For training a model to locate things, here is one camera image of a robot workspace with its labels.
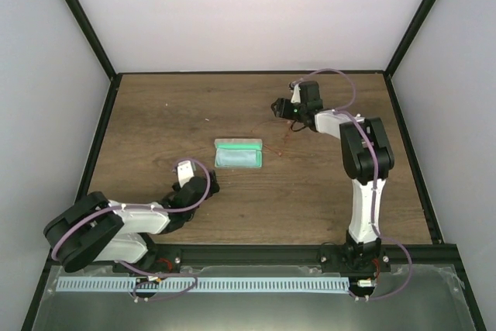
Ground pink transparent sunglasses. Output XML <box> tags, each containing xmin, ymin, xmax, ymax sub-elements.
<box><xmin>250</xmin><ymin>119</ymin><xmax>293</xmax><ymax>157</ymax></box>

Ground grey glasses case green inside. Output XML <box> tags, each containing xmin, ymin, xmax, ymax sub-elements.
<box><xmin>214</xmin><ymin>138</ymin><xmax>263</xmax><ymax>168</ymax></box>

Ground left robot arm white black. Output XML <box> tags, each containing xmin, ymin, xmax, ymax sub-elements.
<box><xmin>43</xmin><ymin>170</ymin><xmax>220</xmax><ymax>273</ymax></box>

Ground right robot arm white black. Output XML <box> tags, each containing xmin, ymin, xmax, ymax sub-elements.
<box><xmin>271</xmin><ymin>81</ymin><xmax>394</xmax><ymax>271</ymax></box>

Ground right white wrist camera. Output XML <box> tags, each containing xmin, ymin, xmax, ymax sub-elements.
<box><xmin>289</xmin><ymin>81</ymin><xmax>301</xmax><ymax>104</ymax></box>

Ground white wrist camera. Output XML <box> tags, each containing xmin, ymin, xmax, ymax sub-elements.
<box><xmin>289</xmin><ymin>81</ymin><xmax>301</xmax><ymax>104</ymax></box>
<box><xmin>175</xmin><ymin>160</ymin><xmax>195</xmax><ymax>188</ymax></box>

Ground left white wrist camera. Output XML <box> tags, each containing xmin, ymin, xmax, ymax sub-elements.
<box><xmin>175</xmin><ymin>160</ymin><xmax>195</xmax><ymax>188</ymax></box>

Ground black aluminium frame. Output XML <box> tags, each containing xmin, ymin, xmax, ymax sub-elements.
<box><xmin>21</xmin><ymin>0</ymin><xmax>487</xmax><ymax>331</ymax></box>

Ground light blue slotted cable duct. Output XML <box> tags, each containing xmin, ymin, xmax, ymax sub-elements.
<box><xmin>55</xmin><ymin>277</ymin><xmax>350</xmax><ymax>294</ymax></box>

